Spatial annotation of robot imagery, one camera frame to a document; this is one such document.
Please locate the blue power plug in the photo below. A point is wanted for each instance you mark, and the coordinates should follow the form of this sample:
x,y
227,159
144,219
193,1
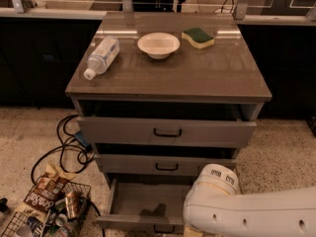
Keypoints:
x,y
82,141

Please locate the brown drink can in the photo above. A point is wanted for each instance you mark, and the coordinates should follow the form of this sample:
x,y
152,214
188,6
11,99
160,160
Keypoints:
x,y
72,205

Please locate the black wire basket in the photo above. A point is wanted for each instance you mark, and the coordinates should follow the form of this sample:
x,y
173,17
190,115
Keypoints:
x,y
18,219

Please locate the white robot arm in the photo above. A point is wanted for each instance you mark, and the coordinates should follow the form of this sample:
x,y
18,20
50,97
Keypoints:
x,y
214,206

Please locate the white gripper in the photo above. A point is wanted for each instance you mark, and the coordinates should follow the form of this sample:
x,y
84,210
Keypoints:
x,y
193,232

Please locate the grey drawer cabinet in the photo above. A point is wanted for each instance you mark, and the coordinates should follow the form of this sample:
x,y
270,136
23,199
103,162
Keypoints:
x,y
220,82

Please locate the clear plastic water bottle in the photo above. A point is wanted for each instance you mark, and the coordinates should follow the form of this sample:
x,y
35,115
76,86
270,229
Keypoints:
x,y
102,57

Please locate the grey bottom drawer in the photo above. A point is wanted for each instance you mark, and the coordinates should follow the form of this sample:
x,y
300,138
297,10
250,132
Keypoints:
x,y
154,205

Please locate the brown snack bag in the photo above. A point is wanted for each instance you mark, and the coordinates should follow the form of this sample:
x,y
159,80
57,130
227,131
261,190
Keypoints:
x,y
44,194

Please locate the grey top drawer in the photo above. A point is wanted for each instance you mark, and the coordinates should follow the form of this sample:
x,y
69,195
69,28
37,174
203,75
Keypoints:
x,y
167,132

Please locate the white bowl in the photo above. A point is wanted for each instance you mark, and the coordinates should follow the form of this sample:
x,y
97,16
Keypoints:
x,y
158,45

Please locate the green yellow sponge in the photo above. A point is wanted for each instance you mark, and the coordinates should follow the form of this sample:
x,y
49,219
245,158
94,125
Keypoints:
x,y
197,38

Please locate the grey middle drawer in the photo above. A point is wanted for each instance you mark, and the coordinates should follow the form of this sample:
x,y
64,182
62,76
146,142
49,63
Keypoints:
x,y
156,165

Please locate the grey drawer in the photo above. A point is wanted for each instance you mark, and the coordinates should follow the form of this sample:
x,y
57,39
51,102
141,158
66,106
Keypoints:
x,y
167,132
154,205
156,165

